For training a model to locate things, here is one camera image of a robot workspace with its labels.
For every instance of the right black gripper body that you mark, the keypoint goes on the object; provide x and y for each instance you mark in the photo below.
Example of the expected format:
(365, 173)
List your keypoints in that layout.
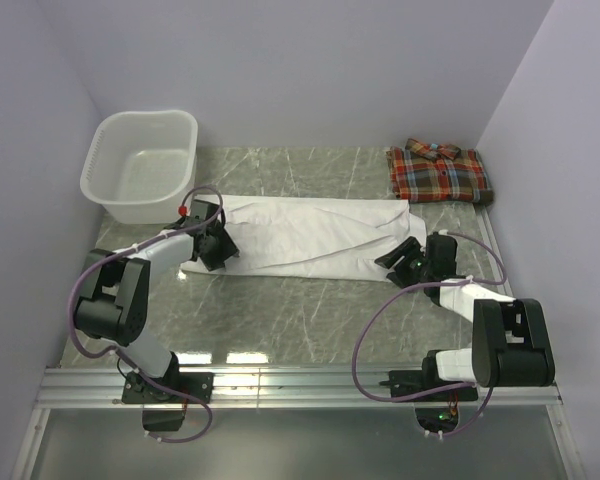
(419, 265)

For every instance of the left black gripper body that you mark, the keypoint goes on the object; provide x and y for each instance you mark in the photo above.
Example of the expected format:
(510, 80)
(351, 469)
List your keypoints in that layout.
(213, 232)

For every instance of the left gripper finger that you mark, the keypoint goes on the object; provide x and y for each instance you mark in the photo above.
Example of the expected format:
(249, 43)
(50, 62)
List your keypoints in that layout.
(226, 245)
(214, 260)

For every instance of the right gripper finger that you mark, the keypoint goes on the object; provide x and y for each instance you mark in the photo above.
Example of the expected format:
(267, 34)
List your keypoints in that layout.
(409, 250)
(402, 277)

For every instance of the white long sleeve shirt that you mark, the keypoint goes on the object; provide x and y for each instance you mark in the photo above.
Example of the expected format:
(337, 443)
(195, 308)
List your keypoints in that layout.
(317, 238)

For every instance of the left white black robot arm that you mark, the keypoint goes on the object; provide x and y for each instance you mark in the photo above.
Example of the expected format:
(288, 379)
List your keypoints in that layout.
(111, 302)

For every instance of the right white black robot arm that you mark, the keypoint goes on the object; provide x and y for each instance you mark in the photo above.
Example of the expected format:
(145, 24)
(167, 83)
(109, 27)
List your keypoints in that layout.
(510, 345)

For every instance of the folded plaid flannel shirt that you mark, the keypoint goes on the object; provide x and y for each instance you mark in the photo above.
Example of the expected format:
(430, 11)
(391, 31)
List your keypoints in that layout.
(429, 172)

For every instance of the white plastic laundry basket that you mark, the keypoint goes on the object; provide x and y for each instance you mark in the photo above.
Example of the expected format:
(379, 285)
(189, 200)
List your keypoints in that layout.
(140, 165)

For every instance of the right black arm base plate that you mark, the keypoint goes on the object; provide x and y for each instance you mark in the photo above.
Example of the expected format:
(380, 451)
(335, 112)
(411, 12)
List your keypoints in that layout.
(440, 413)

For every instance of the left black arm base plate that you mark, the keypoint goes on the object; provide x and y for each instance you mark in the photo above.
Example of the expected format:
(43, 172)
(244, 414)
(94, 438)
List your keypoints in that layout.
(180, 390)

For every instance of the aluminium mounting rail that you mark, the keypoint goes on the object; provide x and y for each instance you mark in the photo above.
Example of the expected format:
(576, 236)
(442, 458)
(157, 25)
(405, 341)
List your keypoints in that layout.
(251, 386)

